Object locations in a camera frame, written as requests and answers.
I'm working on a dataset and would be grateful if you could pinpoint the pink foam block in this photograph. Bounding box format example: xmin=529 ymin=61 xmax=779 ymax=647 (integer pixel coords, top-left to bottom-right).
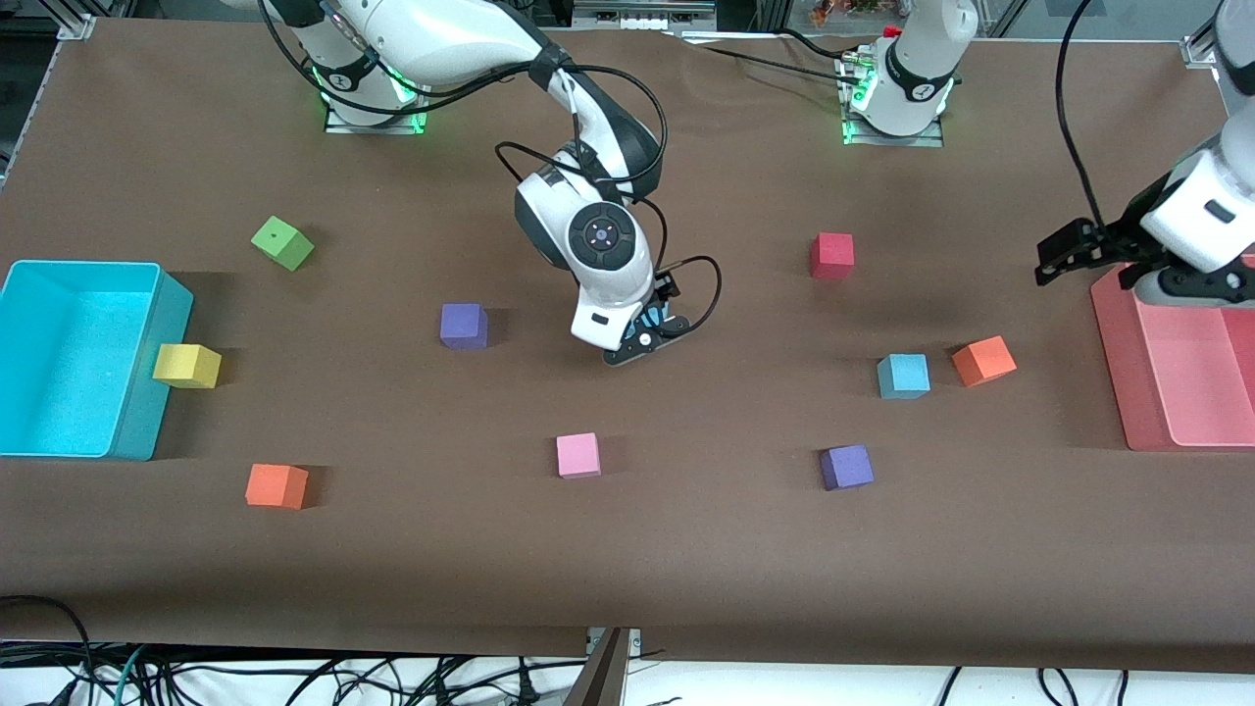
xmin=556 ymin=432 xmax=602 ymax=479

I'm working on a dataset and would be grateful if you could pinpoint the teal cable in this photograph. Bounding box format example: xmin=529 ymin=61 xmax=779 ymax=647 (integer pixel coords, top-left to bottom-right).
xmin=113 ymin=645 xmax=150 ymax=706

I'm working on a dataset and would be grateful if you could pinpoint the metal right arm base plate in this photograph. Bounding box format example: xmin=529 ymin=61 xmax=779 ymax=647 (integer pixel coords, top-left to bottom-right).
xmin=324 ymin=88 xmax=432 ymax=135

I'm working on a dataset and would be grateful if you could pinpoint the green foam block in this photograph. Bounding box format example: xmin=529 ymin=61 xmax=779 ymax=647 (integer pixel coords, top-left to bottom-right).
xmin=250 ymin=216 xmax=317 ymax=273

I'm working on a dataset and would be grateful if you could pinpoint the red foam block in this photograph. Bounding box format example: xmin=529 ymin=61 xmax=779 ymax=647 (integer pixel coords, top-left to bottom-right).
xmin=810 ymin=232 xmax=856 ymax=280

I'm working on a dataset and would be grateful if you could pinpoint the cyan plastic bin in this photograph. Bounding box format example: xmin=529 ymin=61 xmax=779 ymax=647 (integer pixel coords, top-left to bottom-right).
xmin=0 ymin=259 xmax=195 ymax=462

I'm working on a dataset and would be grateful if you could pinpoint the orange foam block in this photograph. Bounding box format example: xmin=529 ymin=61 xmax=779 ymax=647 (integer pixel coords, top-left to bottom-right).
xmin=245 ymin=463 xmax=310 ymax=511
xmin=951 ymin=335 xmax=1018 ymax=387

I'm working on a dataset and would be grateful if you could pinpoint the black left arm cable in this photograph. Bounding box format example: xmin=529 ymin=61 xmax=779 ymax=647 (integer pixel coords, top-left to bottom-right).
xmin=1055 ymin=0 xmax=1109 ymax=231

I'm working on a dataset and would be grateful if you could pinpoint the brown table cover sheet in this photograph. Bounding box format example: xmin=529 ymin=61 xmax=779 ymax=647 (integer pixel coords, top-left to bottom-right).
xmin=0 ymin=20 xmax=1255 ymax=674

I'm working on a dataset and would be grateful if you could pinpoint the dark brown angled bar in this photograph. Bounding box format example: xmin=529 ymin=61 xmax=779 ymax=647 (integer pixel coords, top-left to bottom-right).
xmin=564 ymin=628 xmax=630 ymax=706

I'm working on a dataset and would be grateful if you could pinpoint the black looped cable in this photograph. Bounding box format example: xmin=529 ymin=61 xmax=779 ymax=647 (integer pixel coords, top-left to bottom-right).
xmin=0 ymin=595 xmax=96 ymax=706

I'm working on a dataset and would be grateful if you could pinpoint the black cable on table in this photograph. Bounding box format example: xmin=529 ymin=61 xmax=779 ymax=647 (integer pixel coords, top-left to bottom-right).
xmin=701 ymin=44 xmax=854 ymax=79

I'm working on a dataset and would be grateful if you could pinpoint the purple foam block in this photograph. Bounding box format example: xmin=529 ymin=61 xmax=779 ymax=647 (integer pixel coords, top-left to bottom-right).
xmin=439 ymin=302 xmax=490 ymax=351
xmin=820 ymin=444 xmax=875 ymax=491

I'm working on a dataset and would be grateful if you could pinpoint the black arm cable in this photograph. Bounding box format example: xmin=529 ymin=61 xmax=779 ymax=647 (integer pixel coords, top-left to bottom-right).
xmin=257 ymin=0 xmax=724 ymax=334
xmin=1055 ymin=0 xmax=1109 ymax=231

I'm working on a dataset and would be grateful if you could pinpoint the yellow foam block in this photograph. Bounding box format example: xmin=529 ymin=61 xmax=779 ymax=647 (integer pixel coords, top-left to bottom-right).
xmin=152 ymin=343 xmax=224 ymax=390

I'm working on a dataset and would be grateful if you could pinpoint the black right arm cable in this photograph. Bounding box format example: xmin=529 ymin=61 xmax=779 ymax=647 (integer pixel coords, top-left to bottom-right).
xmin=257 ymin=0 xmax=724 ymax=334

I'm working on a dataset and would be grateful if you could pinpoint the pink plastic bin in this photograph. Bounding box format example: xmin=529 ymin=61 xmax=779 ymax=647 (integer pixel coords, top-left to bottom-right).
xmin=1090 ymin=255 xmax=1255 ymax=452

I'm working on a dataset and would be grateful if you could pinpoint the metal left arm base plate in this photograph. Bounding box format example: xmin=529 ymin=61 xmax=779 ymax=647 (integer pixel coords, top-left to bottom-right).
xmin=838 ymin=54 xmax=947 ymax=148

